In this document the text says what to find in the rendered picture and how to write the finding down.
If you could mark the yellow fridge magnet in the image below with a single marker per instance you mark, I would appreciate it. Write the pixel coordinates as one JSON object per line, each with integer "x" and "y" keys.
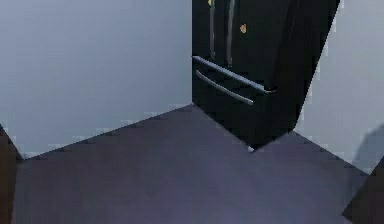
{"x": 210, "y": 2}

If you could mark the black refrigerator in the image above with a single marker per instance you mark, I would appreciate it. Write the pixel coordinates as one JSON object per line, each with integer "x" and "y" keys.
{"x": 266, "y": 66}

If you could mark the black cabinet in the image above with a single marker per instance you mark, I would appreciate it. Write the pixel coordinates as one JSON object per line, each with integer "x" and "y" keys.
{"x": 368, "y": 200}

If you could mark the orange fridge magnet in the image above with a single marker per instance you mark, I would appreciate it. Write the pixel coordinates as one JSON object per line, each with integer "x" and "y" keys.
{"x": 243, "y": 28}

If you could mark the dark brown cabinet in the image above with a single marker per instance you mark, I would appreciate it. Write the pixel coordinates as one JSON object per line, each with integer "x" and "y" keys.
{"x": 6, "y": 186}

